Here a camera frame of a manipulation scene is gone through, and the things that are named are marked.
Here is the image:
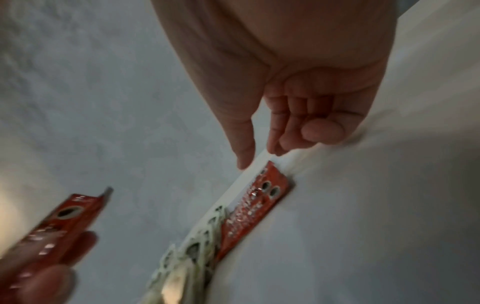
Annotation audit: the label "person's right hand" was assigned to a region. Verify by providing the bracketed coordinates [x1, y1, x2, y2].
[150, 0, 398, 170]

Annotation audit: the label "person's left hand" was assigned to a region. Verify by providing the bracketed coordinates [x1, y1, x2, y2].
[0, 230, 100, 304]

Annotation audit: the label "red circuit board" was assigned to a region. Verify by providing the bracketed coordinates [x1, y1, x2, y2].
[0, 186, 115, 297]
[214, 160, 296, 262]

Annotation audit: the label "stack of cream circuit boards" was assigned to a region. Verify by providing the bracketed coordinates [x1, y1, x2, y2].
[139, 204, 228, 304]

